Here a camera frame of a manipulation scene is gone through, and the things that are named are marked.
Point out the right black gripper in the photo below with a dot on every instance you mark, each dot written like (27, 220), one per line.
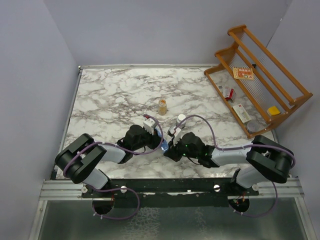
(172, 151)

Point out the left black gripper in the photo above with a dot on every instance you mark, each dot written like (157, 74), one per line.
(155, 139)

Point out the blue weekly pill organizer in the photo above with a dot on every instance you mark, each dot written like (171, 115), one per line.
(164, 146)

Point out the white pill bottle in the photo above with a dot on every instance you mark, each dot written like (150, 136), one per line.
(180, 121)

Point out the small amber pill bottle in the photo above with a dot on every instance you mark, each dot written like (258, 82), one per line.
(162, 107)

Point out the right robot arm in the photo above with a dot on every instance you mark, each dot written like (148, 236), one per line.
(267, 159)

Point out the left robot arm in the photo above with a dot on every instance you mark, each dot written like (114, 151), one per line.
(79, 160)

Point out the red white medicine box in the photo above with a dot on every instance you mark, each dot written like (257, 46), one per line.
(229, 94)

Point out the orange snack packet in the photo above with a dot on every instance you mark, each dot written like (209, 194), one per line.
(243, 73)

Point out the wooden tiered shelf rack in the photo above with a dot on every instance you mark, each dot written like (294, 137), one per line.
(273, 84)

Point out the yellow lidded jar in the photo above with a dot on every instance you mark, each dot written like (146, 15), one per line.
(273, 111)

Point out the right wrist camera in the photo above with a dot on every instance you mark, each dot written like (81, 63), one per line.
(175, 133)

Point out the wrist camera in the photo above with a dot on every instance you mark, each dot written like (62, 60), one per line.
(175, 133)
(149, 124)

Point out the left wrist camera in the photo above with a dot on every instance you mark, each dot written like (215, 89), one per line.
(149, 124)

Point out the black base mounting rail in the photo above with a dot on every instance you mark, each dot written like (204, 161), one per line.
(169, 192)

